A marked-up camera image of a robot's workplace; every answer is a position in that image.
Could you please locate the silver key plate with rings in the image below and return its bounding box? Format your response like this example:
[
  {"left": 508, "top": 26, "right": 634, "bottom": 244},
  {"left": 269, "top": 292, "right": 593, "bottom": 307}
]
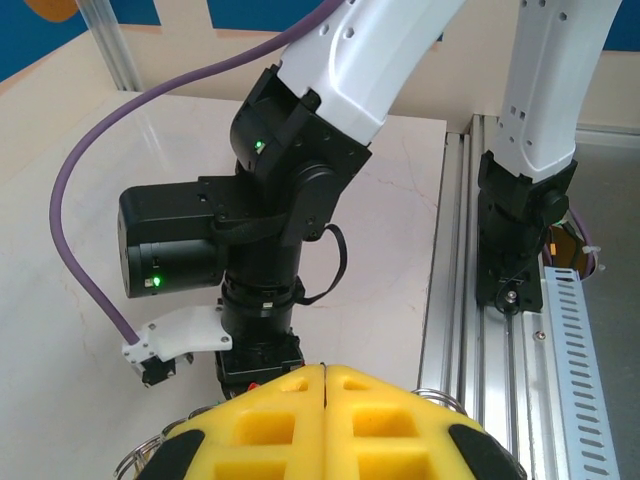
[{"left": 113, "top": 387, "right": 469, "bottom": 479}]

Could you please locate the thin black cable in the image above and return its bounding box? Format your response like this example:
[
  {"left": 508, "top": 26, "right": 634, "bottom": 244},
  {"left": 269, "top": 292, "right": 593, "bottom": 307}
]
[{"left": 299, "top": 223, "right": 350, "bottom": 307}]

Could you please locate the grey slotted cable duct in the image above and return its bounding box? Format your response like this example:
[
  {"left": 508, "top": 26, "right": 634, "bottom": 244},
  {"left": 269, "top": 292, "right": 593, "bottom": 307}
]
[{"left": 542, "top": 266, "right": 622, "bottom": 480}]

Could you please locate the aluminium corner post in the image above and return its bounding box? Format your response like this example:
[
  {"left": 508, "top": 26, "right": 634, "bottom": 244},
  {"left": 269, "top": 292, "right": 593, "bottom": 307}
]
[{"left": 79, "top": 0, "right": 142, "bottom": 92}]

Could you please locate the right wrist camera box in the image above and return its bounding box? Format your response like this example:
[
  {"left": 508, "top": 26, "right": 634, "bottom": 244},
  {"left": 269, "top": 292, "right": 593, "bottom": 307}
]
[{"left": 122, "top": 305, "right": 234, "bottom": 390}]

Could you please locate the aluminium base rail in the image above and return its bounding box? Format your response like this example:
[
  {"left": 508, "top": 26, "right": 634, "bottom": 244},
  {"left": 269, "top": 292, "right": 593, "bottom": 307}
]
[{"left": 418, "top": 113, "right": 621, "bottom": 480}]

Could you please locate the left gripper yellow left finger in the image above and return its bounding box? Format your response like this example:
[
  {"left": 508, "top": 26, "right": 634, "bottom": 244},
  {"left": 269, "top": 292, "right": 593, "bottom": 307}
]
[{"left": 130, "top": 364, "right": 326, "bottom": 480}]

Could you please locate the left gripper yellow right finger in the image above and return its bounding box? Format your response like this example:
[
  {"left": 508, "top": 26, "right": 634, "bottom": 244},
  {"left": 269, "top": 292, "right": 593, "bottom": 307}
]
[{"left": 324, "top": 364, "right": 526, "bottom": 480}]

